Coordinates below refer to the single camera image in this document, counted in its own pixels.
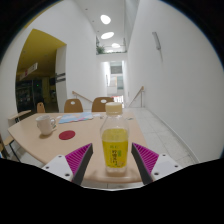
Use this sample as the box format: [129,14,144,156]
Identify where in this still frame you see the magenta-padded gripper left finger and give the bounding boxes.
[41,143,94,186]

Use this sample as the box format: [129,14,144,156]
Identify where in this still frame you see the yellow drink bottle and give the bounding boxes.
[100,101,130,176]

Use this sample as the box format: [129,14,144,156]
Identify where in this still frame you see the wooden stair handrail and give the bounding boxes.
[71,90,94,104]
[128,85,146,108]

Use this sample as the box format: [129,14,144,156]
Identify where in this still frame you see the dark shop shelf unit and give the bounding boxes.
[15,79,44,113]

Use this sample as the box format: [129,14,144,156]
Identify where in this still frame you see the white mug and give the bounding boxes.
[35,114,58,136]

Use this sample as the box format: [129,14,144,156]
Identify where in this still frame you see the small wooden chair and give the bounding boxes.
[36,101,46,114]

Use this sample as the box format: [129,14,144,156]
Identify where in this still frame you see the wooden chair with black legs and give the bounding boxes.
[0,133,21,162]

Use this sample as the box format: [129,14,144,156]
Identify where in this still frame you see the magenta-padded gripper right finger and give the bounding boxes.
[131,142,184,185]

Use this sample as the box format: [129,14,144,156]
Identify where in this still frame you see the flat round red coaster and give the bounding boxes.
[58,129,76,141]

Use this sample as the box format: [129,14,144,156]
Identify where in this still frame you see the grey wall lamp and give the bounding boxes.
[152,31,162,51]

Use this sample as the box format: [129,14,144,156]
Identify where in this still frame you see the round ceiling lights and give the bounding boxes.
[99,14,122,49]

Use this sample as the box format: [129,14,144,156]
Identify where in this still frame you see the wooden chair with oval hole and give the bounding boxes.
[91,96,115,113]
[63,98,84,114]

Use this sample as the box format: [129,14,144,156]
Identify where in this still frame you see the green balcony plant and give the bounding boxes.
[95,44,106,55]

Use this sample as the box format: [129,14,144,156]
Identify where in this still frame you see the hanging white sign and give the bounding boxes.
[18,62,39,81]

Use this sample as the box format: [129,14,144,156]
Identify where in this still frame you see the small wooden side table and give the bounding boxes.
[8,109,33,123]

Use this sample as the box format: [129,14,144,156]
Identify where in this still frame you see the pastel colourful booklet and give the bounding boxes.
[58,111,95,125]

